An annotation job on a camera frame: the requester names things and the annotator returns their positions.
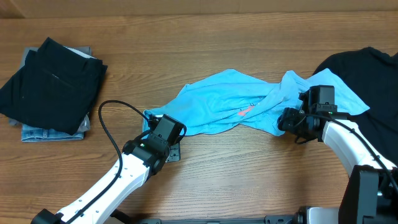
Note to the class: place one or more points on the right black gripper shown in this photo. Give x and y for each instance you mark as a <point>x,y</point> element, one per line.
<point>286,121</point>

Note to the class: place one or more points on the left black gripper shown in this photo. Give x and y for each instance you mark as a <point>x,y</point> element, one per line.
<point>175,154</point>

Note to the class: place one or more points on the light blue t-shirt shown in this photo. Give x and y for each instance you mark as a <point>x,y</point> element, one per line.
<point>229,98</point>

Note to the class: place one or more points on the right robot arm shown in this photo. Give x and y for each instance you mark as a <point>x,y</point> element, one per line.
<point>371,193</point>

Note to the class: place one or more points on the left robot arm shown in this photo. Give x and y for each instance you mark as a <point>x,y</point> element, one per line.
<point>140,159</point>

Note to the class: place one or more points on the black t-shirt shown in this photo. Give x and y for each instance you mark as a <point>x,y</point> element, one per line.
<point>372,75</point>

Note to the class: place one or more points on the folded black pants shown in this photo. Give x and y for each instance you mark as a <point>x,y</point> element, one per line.
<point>55,89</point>

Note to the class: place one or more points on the folded grey garment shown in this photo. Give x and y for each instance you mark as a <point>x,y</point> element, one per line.
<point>82,51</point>

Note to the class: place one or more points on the folded blue jeans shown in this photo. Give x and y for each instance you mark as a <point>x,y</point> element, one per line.
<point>32,134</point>

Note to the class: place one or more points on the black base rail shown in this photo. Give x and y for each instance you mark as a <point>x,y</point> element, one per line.
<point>118,217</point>

